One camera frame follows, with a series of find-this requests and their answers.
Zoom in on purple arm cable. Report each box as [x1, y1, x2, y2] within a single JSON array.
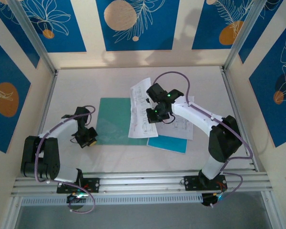
[[154, 71, 254, 208], [34, 105, 96, 214]]

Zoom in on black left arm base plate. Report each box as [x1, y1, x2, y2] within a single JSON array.
[[56, 177, 101, 194]]

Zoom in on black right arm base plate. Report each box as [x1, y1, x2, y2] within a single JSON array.
[[184, 175, 227, 191]]

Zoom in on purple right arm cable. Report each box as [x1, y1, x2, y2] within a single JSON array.
[[154, 71, 254, 208]]

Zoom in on aluminium frame leg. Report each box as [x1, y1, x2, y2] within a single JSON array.
[[2, 197, 23, 229], [261, 189, 283, 229]]

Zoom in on aluminium frame post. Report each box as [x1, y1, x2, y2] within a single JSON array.
[[223, 0, 270, 72], [7, 0, 58, 74]]

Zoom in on blue folder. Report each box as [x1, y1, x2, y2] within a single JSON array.
[[146, 136, 188, 154]]

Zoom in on white printed paper sheet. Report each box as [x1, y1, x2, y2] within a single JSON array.
[[128, 76, 159, 139], [156, 96, 195, 141]]

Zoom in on aluminium mounting rail beam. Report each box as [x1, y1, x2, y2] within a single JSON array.
[[10, 168, 274, 198]]

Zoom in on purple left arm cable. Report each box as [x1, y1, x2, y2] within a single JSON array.
[[34, 105, 96, 214]]

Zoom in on aluminium side rail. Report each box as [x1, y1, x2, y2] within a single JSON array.
[[37, 70, 59, 139], [220, 66, 260, 172]]

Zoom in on grey slotted cable duct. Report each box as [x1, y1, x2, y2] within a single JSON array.
[[21, 193, 203, 206]]

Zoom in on green plastic folder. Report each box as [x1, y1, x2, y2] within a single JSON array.
[[94, 97, 158, 146]]

